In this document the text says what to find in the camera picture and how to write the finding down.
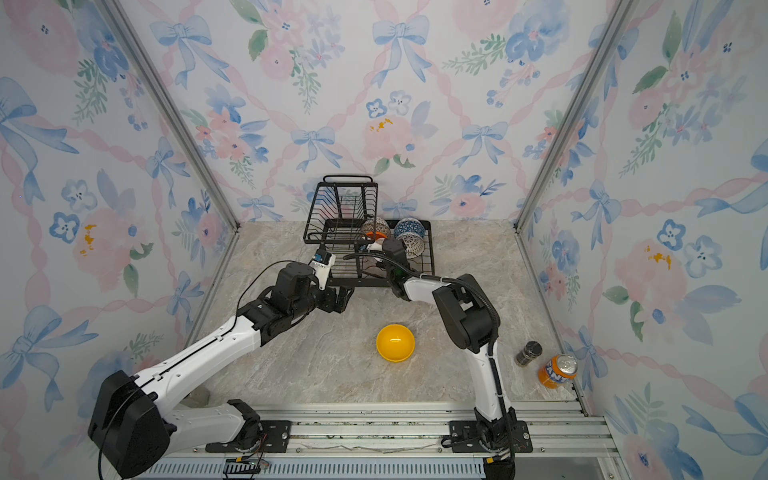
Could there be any brown floral patterned bowl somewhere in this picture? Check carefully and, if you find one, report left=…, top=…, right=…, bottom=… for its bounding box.
left=360, top=217, right=392, bottom=238

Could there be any blue triangle patterned bowl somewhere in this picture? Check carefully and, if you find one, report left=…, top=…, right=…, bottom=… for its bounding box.
left=393, top=217, right=426, bottom=238

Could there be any white lattice patterned bowl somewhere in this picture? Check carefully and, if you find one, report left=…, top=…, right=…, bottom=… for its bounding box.
left=398, top=232, right=425, bottom=259

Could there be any orange plastic bowl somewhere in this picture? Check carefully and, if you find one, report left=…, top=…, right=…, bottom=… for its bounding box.
left=364, top=231, right=390, bottom=241

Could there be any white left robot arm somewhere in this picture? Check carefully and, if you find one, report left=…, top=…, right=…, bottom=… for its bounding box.
left=88, top=260, right=354, bottom=478

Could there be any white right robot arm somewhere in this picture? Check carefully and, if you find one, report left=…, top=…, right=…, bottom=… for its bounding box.
left=372, top=239, right=531, bottom=465

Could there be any yellow plastic bowl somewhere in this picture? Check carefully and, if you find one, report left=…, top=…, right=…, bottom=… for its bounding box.
left=376, top=324, right=416, bottom=363

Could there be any dark spice jar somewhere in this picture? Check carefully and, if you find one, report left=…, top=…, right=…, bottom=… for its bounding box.
left=514, top=340, right=543, bottom=367

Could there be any black wire dish rack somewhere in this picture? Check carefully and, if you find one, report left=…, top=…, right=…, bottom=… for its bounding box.
left=303, top=174, right=435, bottom=288

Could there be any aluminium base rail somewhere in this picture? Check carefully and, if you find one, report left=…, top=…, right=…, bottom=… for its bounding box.
left=142, top=401, right=629, bottom=479

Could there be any aluminium frame post right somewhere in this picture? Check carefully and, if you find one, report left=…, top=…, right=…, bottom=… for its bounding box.
left=515, top=0, right=636, bottom=236

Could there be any aluminium frame post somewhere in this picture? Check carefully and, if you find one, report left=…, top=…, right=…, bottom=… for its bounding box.
left=95, top=0, right=240, bottom=233
left=515, top=0, right=636, bottom=236

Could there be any aluminium frame post left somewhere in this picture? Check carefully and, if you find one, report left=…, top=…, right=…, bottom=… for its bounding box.
left=95, top=0, right=240, bottom=233

